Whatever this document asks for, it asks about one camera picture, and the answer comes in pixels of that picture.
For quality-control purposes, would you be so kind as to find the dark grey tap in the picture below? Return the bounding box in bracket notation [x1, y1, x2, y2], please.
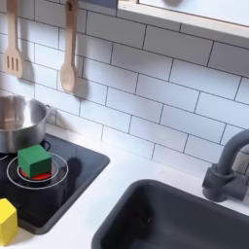
[201, 128, 249, 203]

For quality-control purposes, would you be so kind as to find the wooden slotted spatula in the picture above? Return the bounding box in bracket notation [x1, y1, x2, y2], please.
[2, 0, 24, 79]

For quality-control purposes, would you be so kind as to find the black toy stove top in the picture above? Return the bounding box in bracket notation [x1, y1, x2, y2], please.
[0, 132, 111, 235]

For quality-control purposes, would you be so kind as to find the yellow block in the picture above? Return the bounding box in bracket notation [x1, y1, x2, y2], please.
[0, 197, 18, 247]

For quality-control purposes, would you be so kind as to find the steel pot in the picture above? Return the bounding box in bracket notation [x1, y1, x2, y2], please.
[0, 94, 53, 154]

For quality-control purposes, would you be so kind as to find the grey microwave door handle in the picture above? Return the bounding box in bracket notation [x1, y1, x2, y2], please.
[162, 0, 186, 8]

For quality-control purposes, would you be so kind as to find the dark grey sink basin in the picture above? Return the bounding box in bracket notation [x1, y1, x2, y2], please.
[90, 178, 249, 249]

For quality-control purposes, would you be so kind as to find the green block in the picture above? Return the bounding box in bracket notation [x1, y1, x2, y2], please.
[17, 144, 53, 179]

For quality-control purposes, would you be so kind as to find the wooden spoon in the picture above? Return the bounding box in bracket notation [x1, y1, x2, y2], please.
[59, 0, 80, 94]

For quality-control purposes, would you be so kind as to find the grey extractor hood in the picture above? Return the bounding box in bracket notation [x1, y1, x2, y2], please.
[78, 0, 119, 10]

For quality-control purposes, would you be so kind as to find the wooden kitchen shelf frame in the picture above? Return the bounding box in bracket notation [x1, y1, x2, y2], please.
[116, 0, 249, 41]

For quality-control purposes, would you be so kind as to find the white toy microwave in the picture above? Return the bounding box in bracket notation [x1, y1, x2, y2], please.
[139, 0, 249, 27]

